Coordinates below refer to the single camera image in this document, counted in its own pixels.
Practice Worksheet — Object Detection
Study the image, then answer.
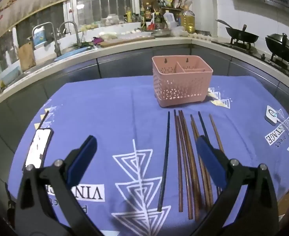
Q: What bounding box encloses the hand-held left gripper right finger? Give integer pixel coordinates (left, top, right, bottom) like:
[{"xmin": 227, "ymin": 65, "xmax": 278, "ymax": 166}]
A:
[{"xmin": 192, "ymin": 135, "xmax": 281, "ymax": 236}]

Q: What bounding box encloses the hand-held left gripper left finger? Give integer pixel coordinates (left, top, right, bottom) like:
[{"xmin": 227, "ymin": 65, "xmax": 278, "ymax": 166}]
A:
[{"xmin": 14, "ymin": 135, "xmax": 103, "ymax": 236}]

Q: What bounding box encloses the set of brown wooden chopsticks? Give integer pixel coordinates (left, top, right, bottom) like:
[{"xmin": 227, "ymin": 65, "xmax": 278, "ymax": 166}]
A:
[{"xmin": 173, "ymin": 110, "xmax": 225, "ymax": 221}]

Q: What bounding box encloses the black chopstick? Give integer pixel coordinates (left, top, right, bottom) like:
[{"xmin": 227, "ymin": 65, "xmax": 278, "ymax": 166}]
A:
[
  {"xmin": 157, "ymin": 111, "xmax": 171, "ymax": 212},
  {"xmin": 198, "ymin": 111, "xmax": 211, "ymax": 144}
]

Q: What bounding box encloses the pink perforated plastic basket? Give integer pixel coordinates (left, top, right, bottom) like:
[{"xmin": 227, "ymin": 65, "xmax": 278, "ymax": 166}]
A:
[{"xmin": 152, "ymin": 55, "xmax": 214, "ymax": 108}]

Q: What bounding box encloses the small white square gadget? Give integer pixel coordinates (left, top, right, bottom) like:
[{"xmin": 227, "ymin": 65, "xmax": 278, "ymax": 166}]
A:
[{"xmin": 265, "ymin": 105, "xmax": 279, "ymax": 126}]

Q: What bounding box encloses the blue printed tablecloth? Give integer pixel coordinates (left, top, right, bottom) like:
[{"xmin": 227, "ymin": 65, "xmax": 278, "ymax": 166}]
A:
[{"xmin": 8, "ymin": 75, "xmax": 289, "ymax": 236}]

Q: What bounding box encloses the smartphone with lit screen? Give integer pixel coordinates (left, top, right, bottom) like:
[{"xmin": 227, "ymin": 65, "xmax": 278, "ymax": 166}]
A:
[{"xmin": 24, "ymin": 128, "xmax": 54, "ymax": 171}]

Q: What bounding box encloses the black gas stove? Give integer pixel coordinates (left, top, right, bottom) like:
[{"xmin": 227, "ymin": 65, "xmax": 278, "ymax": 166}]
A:
[{"xmin": 213, "ymin": 39, "xmax": 289, "ymax": 84}]

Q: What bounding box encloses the black lidded wok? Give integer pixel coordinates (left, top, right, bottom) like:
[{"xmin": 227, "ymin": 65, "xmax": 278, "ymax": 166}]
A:
[{"xmin": 265, "ymin": 33, "xmax": 289, "ymax": 63}]

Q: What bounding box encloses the upright wooden cutting board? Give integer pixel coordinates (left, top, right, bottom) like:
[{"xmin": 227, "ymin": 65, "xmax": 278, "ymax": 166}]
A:
[{"xmin": 18, "ymin": 42, "xmax": 37, "ymax": 72}]

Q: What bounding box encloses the tall steel faucet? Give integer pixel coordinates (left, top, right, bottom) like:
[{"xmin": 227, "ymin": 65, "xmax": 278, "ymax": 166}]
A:
[{"xmin": 32, "ymin": 22, "xmax": 62, "ymax": 57}]

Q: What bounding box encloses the flat wooden cutting board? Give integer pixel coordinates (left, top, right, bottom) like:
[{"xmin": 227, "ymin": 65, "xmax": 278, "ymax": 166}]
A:
[{"xmin": 98, "ymin": 37, "xmax": 155, "ymax": 48}]

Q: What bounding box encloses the white kitchen counter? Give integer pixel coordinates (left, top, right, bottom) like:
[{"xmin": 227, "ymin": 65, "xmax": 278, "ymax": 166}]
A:
[{"xmin": 0, "ymin": 35, "xmax": 289, "ymax": 115}]

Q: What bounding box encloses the curved steel faucet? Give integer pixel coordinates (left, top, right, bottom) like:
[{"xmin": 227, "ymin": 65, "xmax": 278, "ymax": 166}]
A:
[{"xmin": 58, "ymin": 21, "xmax": 82, "ymax": 48}]

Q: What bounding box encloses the row of eggs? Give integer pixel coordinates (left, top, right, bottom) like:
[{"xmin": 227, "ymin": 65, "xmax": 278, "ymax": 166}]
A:
[{"xmin": 191, "ymin": 32, "xmax": 213, "ymax": 41}]

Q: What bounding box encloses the blue label detergent bottle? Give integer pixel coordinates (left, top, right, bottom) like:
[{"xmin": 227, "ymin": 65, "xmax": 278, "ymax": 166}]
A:
[{"xmin": 33, "ymin": 27, "xmax": 47, "ymax": 46}]

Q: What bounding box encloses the steel mixing bowl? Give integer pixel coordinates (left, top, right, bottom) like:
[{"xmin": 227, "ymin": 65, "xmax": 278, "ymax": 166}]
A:
[{"xmin": 150, "ymin": 29, "xmax": 172, "ymax": 37}]

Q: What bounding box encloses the large cooking oil bottle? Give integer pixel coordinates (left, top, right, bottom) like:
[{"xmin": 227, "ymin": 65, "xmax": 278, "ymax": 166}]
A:
[{"xmin": 180, "ymin": 6, "xmax": 196, "ymax": 34}]

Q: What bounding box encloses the white plastic jug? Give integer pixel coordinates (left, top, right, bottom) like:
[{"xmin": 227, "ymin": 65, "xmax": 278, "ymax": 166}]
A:
[{"xmin": 163, "ymin": 10, "xmax": 178, "ymax": 29}]

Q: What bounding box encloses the row of condiment bottles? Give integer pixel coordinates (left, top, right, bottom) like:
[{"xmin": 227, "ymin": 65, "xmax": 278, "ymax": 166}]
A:
[{"xmin": 124, "ymin": 2, "xmax": 165, "ymax": 30}]

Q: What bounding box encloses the barred kitchen window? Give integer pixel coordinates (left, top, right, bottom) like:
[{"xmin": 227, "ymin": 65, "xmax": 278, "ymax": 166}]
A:
[{"xmin": 74, "ymin": 0, "xmax": 140, "ymax": 23}]

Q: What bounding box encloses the fruit print roller blind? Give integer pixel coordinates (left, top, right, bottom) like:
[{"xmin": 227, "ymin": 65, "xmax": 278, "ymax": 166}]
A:
[{"xmin": 0, "ymin": 0, "xmax": 70, "ymax": 42}]

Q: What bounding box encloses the black wok with handle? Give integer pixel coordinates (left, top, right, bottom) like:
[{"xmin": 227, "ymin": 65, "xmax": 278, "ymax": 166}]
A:
[{"xmin": 216, "ymin": 19, "xmax": 260, "ymax": 44}]

